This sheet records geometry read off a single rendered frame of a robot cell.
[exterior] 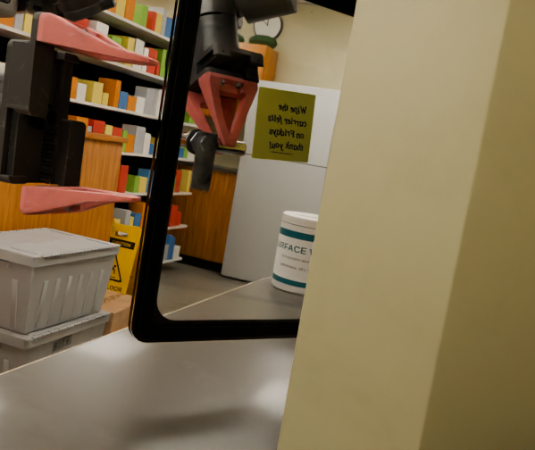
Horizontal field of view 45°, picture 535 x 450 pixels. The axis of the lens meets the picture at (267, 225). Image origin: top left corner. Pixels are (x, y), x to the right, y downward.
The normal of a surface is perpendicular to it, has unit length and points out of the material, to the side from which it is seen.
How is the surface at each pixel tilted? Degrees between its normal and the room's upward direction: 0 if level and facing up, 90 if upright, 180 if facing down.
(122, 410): 0
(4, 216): 90
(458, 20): 90
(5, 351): 95
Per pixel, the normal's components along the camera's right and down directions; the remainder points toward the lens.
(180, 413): 0.17, -0.98
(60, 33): 0.01, 0.11
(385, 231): -0.34, 0.05
